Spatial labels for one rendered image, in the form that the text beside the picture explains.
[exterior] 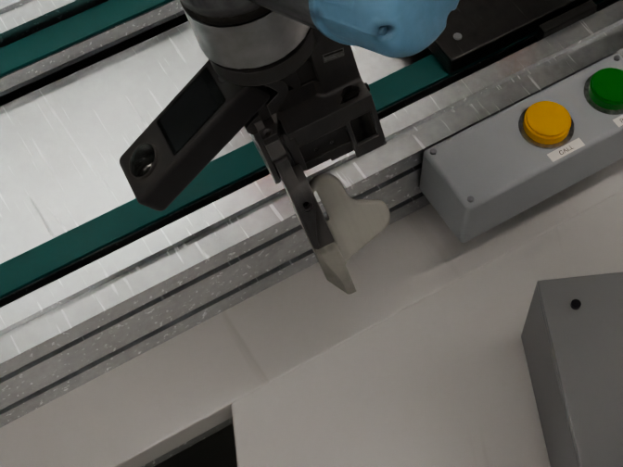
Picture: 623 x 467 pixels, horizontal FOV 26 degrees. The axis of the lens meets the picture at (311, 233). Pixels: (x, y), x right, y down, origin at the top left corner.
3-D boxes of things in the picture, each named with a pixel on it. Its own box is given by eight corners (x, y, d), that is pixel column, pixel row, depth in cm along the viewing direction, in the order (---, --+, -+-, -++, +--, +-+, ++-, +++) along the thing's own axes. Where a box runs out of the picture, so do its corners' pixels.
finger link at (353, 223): (420, 273, 94) (367, 156, 91) (343, 311, 93) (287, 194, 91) (410, 262, 97) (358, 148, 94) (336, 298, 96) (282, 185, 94)
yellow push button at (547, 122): (577, 138, 117) (580, 124, 115) (540, 157, 115) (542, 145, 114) (550, 106, 118) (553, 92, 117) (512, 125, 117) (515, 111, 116)
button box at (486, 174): (653, 143, 123) (667, 102, 117) (461, 246, 117) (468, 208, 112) (605, 90, 126) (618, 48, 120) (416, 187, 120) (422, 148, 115)
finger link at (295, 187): (338, 246, 91) (284, 129, 88) (318, 256, 91) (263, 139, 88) (326, 230, 95) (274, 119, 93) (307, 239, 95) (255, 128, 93)
